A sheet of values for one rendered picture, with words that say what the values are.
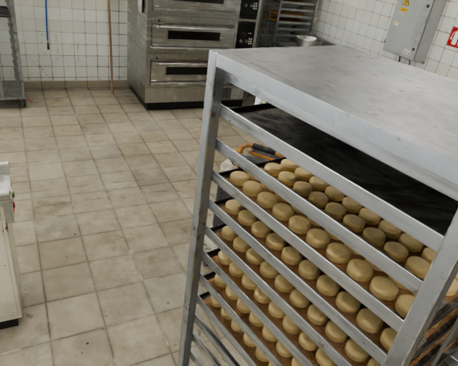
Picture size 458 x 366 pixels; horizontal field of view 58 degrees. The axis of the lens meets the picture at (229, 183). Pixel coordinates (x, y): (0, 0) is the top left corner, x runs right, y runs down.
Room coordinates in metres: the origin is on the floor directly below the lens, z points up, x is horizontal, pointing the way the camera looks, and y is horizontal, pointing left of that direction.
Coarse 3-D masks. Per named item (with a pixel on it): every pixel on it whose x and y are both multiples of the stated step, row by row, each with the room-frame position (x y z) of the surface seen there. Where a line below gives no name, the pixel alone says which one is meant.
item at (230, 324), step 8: (208, 304) 0.94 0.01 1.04; (216, 304) 0.94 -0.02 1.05; (216, 312) 0.92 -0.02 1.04; (224, 312) 0.90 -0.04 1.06; (224, 320) 0.89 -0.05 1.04; (232, 320) 0.88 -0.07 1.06; (232, 328) 0.86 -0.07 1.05; (240, 328) 0.85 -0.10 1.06; (240, 336) 0.84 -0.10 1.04; (248, 344) 0.81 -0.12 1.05; (248, 352) 0.79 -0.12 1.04; (256, 352) 0.78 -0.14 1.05; (256, 360) 0.76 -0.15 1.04; (264, 360) 0.76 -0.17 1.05
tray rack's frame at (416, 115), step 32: (224, 64) 0.91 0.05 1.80; (256, 64) 0.88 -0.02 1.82; (288, 64) 0.93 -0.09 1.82; (320, 64) 0.97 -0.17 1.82; (352, 64) 1.02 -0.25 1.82; (384, 64) 1.08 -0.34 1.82; (288, 96) 0.75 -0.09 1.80; (320, 96) 0.72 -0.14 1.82; (352, 96) 0.75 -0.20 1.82; (384, 96) 0.78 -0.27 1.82; (416, 96) 0.82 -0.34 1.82; (448, 96) 0.85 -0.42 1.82; (352, 128) 0.64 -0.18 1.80; (384, 128) 0.60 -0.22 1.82; (416, 128) 0.63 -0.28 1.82; (448, 128) 0.65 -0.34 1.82; (416, 160) 0.55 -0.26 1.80; (448, 160) 0.52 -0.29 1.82; (448, 256) 0.48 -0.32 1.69; (448, 288) 0.49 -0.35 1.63; (416, 320) 0.48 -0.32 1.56
